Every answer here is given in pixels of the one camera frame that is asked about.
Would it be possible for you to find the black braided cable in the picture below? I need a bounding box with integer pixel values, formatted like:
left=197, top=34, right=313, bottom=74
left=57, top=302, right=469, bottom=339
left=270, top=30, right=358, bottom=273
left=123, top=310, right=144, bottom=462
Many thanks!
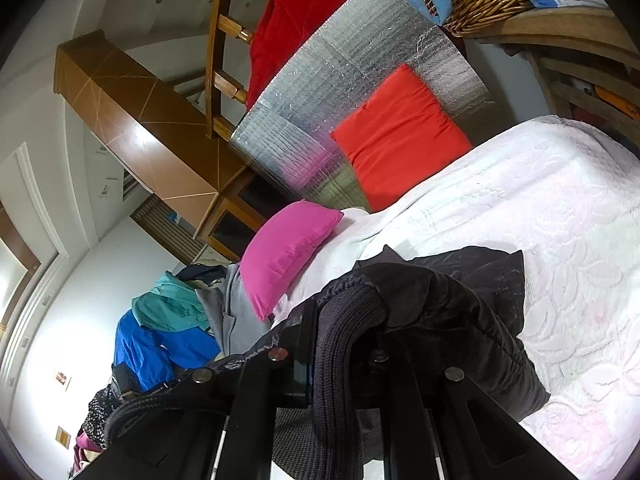
left=105, top=387, right=168, bottom=448

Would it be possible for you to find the white embossed bedspread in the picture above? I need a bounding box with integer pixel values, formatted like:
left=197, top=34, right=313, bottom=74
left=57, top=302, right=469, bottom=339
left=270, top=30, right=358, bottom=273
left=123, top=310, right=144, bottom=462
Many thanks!
left=270, top=115, right=640, bottom=480

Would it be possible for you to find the pink pillow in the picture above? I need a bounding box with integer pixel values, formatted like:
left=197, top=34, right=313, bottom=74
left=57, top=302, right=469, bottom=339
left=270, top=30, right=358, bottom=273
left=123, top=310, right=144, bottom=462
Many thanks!
left=239, top=200, right=345, bottom=322

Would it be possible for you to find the black puffer jacket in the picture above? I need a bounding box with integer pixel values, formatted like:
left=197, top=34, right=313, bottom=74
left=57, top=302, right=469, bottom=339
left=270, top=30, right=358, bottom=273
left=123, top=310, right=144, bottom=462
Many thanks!
left=210, top=245, right=551, bottom=480

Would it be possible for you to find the wooden chair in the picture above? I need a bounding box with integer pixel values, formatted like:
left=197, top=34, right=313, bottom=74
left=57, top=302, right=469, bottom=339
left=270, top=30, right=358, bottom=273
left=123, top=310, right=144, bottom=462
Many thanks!
left=205, top=0, right=281, bottom=138

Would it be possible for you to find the red cushion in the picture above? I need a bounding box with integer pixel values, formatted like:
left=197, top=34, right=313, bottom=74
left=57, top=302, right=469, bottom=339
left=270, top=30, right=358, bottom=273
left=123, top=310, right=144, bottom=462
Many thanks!
left=330, top=64, right=473, bottom=211

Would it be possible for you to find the slatted wall vent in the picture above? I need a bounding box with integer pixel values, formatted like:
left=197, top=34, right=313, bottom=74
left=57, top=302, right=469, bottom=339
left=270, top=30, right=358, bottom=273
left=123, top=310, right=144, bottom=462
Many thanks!
left=131, top=195, right=207, bottom=267

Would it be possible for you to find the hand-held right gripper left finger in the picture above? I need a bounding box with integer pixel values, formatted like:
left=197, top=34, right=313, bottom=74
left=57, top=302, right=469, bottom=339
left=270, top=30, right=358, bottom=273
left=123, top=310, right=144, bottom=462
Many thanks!
left=75, top=300, right=321, bottom=480

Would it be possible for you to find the patterned clothes pile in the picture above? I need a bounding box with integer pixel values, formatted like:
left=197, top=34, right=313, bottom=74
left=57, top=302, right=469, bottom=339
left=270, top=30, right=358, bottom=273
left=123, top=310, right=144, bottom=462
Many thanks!
left=72, top=385, right=123, bottom=476

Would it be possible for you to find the teal garment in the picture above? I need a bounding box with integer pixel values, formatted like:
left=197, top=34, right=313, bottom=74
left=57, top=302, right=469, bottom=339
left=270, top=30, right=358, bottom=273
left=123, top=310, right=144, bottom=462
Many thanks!
left=131, top=271, right=211, bottom=333

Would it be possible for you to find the silver foil mat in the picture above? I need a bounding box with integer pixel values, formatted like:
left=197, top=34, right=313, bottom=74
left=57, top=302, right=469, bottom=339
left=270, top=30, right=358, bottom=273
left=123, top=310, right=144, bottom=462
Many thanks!
left=230, top=0, right=501, bottom=211

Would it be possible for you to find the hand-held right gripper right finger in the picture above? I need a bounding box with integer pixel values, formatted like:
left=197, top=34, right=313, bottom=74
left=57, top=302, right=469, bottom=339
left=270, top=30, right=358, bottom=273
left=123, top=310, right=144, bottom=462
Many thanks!
left=352, top=332, right=581, bottom=480

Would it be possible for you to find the brown wooden cabinet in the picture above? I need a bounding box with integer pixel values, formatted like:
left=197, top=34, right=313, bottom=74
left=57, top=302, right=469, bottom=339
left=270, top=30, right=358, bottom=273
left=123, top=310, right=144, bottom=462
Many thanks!
left=54, top=30, right=281, bottom=261

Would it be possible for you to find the dark garment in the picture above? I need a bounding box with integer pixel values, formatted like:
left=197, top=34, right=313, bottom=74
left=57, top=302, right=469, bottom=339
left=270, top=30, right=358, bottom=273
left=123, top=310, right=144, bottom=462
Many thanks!
left=177, top=262, right=226, bottom=283

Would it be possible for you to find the wooden shelf unit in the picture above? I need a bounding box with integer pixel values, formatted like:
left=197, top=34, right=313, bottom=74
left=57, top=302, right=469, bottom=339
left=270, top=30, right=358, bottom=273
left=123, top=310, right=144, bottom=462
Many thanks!
left=475, top=5, right=640, bottom=151

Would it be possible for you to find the red quilted blanket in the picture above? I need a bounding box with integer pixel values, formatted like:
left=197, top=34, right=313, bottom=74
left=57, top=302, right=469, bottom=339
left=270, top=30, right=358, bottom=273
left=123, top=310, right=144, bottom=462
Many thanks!
left=245, top=0, right=371, bottom=111

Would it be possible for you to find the grey garment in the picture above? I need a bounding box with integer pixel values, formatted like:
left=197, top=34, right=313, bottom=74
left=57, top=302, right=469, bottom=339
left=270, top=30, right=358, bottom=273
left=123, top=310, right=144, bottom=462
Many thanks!
left=195, top=265, right=273, bottom=356

